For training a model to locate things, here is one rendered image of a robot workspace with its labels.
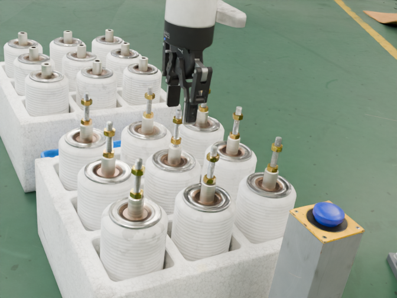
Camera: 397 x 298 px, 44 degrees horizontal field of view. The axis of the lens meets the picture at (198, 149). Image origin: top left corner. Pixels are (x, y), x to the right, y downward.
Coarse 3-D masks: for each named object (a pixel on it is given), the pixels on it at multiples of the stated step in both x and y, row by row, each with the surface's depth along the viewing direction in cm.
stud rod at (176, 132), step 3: (177, 111) 81; (180, 111) 81; (177, 114) 81; (180, 114) 81; (177, 117) 81; (180, 117) 81; (177, 126) 82; (180, 126) 83; (174, 129) 83; (177, 129) 82; (174, 132) 83; (177, 132) 83; (174, 135) 83; (177, 135) 83; (174, 138) 83; (177, 138) 83; (174, 144) 84
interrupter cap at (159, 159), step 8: (160, 152) 87; (184, 152) 88; (152, 160) 84; (160, 160) 85; (184, 160) 86; (192, 160) 86; (160, 168) 83; (168, 168) 83; (176, 168) 83; (184, 168) 84; (192, 168) 84
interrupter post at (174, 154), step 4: (172, 144) 85; (172, 148) 84; (176, 148) 84; (180, 148) 84; (168, 152) 85; (172, 152) 84; (176, 152) 84; (180, 152) 84; (168, 156) 85; (172, 156) 84; (176, 156) 84; (180, 156) 85; (168, 160) 85; (172, 160) 84; (176, 160) 84
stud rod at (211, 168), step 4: (212, 148) 72; (216, 148) 72; (212, 152) 73; (216, 152) 73; (212, 164) 73; (208, 168) 74; (212, 168) 74; (208, 172) 74; (212, 172) 74; (208, 176) 75; (212, 176) 75
